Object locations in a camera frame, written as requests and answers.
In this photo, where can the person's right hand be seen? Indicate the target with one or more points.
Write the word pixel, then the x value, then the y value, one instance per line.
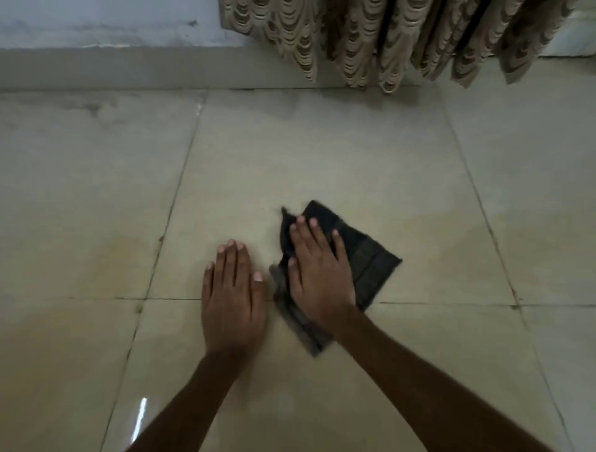
pixel 321 279

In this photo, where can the person's left hand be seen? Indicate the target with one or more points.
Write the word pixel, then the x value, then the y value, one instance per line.
pixel 233 307

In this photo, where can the dark plaid cleaning cloth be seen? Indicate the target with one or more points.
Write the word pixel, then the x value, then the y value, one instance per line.
pixel 372 265

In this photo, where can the person's right forearm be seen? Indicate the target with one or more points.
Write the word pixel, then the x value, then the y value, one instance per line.
pixel 428 386

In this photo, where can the person's left forearm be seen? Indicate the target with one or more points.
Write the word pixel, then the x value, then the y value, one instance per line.
pixel 186 405

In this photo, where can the beige tiled floor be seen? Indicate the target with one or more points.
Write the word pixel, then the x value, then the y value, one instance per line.
pixel 372 163

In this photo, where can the beige patterned curtain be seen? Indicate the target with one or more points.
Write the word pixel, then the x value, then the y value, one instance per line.
pixel 396 32

